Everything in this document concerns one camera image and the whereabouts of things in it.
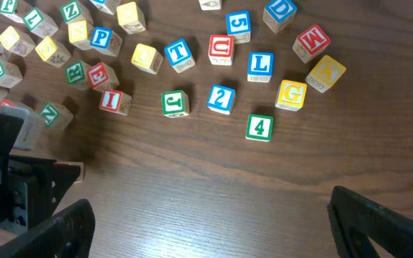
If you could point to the blue L block right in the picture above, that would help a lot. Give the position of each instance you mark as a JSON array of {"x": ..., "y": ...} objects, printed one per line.
[{"x": 260, "y": 67}]

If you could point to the blue 2 block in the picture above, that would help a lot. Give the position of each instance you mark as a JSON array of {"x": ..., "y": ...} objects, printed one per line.
[{"x": 221, "y": 99}]

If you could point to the red U block left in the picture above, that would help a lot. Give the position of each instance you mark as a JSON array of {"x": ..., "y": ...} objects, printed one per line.
[{"x": 11, "y": 103}]

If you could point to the green Z block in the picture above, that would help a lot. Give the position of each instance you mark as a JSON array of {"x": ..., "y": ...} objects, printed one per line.
[{"x": 75, "y": 11}]

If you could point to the blue 5 block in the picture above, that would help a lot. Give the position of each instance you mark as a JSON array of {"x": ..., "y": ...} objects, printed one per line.
[{"x": 239, "y": 26}]

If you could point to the green 7 block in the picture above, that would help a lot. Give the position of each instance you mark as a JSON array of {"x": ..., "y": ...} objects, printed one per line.
[{"x": 40, "y": 23}]

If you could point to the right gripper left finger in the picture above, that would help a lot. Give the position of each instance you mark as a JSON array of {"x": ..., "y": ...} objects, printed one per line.
[{"x": 68, "y": 233}]

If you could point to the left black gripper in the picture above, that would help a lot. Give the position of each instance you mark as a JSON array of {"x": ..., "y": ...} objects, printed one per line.
[{"x": 30, "y": 188}]

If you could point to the red U block right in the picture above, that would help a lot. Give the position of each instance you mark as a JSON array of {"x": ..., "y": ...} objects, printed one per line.
[{"x": 221, "y": 50}]

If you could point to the yellow O block top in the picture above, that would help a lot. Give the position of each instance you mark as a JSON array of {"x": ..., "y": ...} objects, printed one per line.
[{"x": 131, "y": 18}]

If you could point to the yellow K block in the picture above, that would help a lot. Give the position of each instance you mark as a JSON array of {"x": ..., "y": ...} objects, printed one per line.
[{"x": 325, "y": 74}]

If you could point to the green V block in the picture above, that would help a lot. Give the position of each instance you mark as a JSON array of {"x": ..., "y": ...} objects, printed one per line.
[{"x": 10, "y": 74}]

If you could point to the blue T block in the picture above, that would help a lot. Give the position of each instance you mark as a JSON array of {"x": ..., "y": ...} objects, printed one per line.
[{"x": 179, "y": 55}]

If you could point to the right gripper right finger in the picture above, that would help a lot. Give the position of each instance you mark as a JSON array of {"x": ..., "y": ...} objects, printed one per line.
[{"x": 356, "y": 221}]

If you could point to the yellow block middle left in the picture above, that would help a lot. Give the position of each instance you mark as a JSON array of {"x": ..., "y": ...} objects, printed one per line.
[{"x": 52, "y": 52}]

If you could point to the red I block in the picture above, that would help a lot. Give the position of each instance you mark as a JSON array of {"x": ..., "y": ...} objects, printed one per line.
[{"x": 115, "y": 101}]

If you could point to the green J block top left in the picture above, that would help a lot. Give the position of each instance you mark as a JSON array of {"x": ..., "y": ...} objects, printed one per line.
[{"x": 15, "y": 9}]

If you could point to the blue l block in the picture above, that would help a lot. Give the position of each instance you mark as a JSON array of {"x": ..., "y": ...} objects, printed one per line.
[
  {"x": 107, "y": 6},
  {"x": 260, "y": 67}
]

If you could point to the yellow O block centre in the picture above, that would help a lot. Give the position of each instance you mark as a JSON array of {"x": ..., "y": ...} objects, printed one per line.
[{"x": 147, "y": 58}]

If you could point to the green J block centre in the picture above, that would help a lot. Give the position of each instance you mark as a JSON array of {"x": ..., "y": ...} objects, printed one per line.
[{"x": 175, "y": 104}]

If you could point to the green j block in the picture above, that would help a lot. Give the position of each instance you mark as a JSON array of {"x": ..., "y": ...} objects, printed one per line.
[
  {"x": 15, "y": 9},
  {"x": 175, "y": 104}
]

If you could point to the red M block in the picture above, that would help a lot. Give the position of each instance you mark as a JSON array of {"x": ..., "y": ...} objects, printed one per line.
[{"x": 310, "y": 43}]

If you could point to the blue P block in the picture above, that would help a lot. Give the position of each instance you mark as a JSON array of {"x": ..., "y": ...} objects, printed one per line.
[{"x": 106, "y": 41}]

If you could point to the yellow G block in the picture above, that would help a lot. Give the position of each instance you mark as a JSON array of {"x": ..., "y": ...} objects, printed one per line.
[{"x": 291, "y": 95}]

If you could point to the green 4 block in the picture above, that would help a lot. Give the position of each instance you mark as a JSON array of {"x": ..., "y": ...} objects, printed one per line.
[{"x": 259, "y": 128}]

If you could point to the yellow o block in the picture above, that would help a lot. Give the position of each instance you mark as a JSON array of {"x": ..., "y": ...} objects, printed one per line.
[
  {"x": 147, "y": 58},
  {"x": 131, "y": 18}
]

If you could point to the red u block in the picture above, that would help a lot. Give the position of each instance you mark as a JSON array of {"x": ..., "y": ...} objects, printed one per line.
[
  {"x": 11, "y": 103},
  {"x": 221, "y": 50}
]

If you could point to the yellow block upper left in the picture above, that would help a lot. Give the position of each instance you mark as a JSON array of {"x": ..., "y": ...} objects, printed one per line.
[{"x": 16, "y": 41}]

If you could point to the blue L block top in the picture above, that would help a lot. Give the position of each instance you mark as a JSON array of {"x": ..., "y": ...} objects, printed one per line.
[{"x": 107, "y": 6}]

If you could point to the red A block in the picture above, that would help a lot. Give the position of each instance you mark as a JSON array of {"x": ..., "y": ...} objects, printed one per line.
[{"x": 76, "y": 168}]

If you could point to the blue D block right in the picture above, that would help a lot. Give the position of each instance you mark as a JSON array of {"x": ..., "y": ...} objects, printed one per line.
[{"x": 278, "y": 14}]

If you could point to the green N block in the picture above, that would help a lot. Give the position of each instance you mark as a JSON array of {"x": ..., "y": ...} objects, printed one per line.
[{"x": 57, "y": 116}]

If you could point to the red E block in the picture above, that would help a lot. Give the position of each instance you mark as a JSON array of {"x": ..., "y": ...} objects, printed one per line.
[{"x": 101, "y": 76}]

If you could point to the yellow S block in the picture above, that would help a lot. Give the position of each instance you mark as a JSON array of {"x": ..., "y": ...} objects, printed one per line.
[{"x": 80, "y": 33}]

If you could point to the green R block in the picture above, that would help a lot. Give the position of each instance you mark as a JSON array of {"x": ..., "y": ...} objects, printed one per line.
[{"x": 76, "y": 75}]

